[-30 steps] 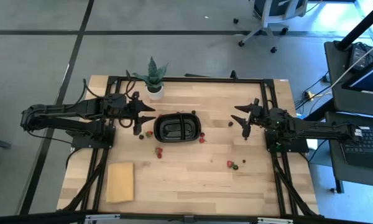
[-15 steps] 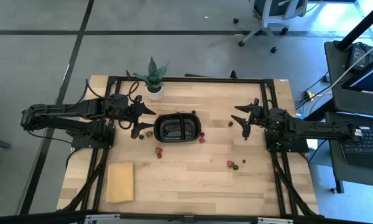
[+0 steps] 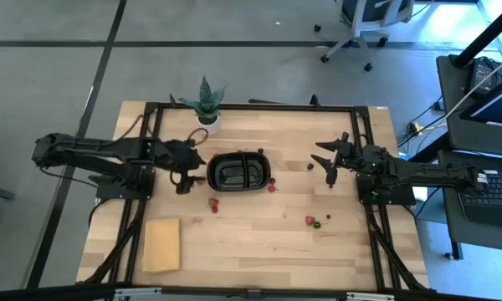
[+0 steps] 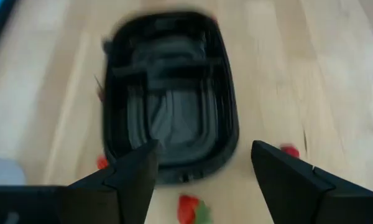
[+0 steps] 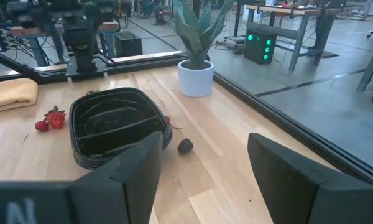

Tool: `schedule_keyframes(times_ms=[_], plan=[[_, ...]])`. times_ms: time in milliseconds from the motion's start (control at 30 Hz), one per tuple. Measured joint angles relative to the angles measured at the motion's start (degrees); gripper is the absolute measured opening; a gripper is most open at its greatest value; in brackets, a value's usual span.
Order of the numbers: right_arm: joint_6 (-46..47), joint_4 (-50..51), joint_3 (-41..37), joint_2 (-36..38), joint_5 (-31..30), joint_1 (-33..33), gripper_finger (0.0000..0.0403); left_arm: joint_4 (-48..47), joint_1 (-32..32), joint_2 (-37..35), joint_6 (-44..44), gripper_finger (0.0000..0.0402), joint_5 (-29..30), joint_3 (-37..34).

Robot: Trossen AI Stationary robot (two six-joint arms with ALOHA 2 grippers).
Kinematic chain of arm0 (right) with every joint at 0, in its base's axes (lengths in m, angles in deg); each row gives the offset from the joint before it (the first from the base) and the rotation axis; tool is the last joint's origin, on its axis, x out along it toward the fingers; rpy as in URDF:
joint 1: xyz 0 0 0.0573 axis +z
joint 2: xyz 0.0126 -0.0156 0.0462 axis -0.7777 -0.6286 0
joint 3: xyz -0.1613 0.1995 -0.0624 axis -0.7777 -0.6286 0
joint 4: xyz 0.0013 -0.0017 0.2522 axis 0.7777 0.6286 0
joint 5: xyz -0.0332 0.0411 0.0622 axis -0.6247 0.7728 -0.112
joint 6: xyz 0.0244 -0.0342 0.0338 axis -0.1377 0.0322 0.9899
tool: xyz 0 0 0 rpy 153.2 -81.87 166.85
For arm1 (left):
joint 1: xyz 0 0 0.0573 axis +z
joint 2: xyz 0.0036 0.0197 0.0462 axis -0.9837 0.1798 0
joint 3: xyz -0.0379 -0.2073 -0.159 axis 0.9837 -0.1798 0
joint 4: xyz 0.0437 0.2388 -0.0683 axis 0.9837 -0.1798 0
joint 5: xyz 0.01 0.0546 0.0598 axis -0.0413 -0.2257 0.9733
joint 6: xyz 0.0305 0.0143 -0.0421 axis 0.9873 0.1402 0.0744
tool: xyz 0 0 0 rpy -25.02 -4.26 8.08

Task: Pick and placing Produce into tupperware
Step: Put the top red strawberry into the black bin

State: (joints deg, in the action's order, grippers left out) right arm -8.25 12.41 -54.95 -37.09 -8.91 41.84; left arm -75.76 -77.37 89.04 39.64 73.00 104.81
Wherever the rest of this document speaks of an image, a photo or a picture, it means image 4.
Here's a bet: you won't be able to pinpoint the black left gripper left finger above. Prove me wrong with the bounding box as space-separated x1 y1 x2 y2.
57 139 160 224

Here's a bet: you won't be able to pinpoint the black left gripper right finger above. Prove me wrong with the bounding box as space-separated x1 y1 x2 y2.
251 139 373 224

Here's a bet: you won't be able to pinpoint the black plastic divided container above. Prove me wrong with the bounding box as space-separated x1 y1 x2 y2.
101 11 240 185

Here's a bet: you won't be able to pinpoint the red raspberry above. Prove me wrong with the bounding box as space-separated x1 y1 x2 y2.
96 156 109 170
280 144 300 159

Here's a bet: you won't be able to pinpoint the red strawberry green leaves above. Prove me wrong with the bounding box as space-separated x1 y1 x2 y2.
177 195 213 224

